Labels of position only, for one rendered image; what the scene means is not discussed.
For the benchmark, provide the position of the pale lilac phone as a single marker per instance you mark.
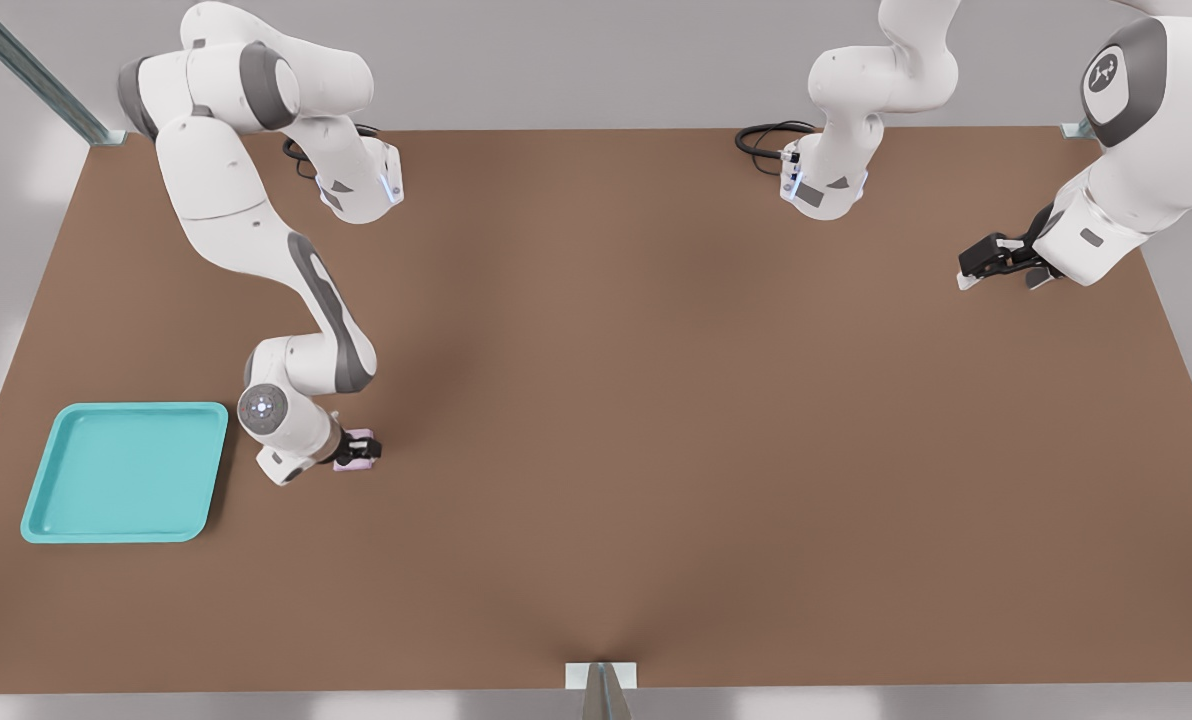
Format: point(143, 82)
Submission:
point(354, 465)

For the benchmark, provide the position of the pale blue-green tray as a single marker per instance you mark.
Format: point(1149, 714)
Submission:
point(124, 472)

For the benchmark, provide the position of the silver frame post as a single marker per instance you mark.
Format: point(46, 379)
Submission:
point(602, 688)
point(1078, 129)
point(26, 68)

